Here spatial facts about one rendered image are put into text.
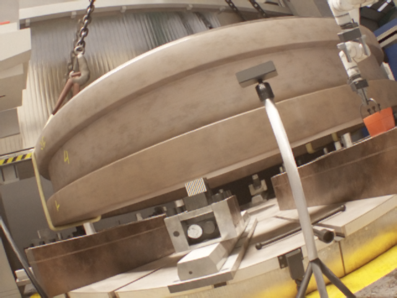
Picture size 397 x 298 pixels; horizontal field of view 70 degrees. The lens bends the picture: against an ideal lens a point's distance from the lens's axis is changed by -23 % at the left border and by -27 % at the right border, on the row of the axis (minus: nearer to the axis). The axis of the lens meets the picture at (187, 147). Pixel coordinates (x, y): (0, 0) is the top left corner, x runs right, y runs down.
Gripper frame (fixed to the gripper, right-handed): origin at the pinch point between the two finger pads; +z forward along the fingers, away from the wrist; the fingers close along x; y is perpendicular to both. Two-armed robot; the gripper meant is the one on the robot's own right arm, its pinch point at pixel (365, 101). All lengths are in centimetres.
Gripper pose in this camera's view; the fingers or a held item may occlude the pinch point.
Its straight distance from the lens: 203.6
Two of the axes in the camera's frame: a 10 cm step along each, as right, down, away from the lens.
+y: 1.5, -2.0, -9.7
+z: 3.1, 9.4, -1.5
